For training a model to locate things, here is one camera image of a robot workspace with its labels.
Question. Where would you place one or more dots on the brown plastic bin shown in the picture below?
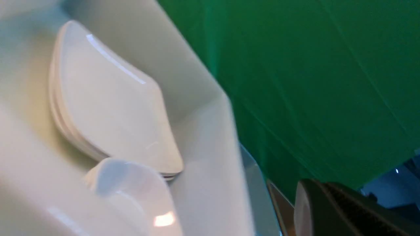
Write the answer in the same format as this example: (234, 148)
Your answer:
(284, 209)

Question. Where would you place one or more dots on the stacked white square plates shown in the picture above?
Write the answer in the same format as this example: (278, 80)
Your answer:
(106, 107)

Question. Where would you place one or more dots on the stacked white bowls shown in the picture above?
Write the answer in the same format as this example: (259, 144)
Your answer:
(137, 193)

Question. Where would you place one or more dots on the teal plastic bin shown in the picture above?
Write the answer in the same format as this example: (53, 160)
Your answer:
(265, 219)

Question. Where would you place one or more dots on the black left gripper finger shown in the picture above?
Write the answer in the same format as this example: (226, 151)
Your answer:
(333, 209)

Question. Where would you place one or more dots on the large white plastic tub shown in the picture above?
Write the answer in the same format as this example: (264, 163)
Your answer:
(42, 187)

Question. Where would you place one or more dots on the green backdrop cloth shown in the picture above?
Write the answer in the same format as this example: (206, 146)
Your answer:
(325, 89)

